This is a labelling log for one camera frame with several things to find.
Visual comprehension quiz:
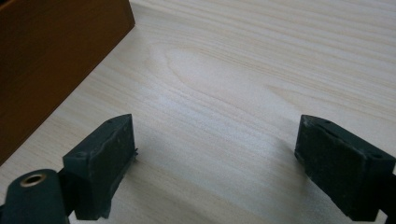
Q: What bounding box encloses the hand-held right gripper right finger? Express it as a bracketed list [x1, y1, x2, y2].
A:
[294, 114, 396, 222]

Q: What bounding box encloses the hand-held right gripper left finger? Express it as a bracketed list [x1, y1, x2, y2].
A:
[62, 113, 137, 221]

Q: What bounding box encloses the brown wooden tea box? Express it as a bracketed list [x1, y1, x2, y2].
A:
[0, 0, 136, 166]

